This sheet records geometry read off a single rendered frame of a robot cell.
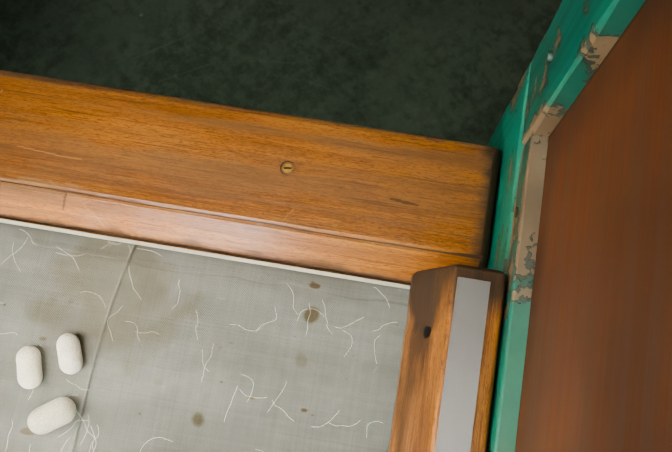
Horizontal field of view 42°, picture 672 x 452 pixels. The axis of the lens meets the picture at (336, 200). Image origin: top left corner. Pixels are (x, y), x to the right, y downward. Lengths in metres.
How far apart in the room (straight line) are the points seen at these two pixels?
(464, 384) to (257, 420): 0.19
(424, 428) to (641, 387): 0.25
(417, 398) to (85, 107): 0.35
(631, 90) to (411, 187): 0.30
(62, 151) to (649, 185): 0.49
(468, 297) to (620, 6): 0.22
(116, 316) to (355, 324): 0.19
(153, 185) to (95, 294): 0.10
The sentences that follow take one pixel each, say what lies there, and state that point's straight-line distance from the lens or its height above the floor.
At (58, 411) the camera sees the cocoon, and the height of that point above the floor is 0.76.
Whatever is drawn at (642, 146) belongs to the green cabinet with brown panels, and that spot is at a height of 1.07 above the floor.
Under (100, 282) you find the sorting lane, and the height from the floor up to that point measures 0.74.
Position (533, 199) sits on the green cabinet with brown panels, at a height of 0.87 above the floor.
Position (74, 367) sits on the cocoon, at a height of 0.76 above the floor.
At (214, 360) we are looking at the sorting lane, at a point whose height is 0.74.
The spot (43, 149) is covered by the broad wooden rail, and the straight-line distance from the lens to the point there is 0.73.
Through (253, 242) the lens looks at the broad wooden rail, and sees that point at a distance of 0.69.
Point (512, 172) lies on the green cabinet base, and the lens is 0.64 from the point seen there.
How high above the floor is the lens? 1.42
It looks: 75 degrees down
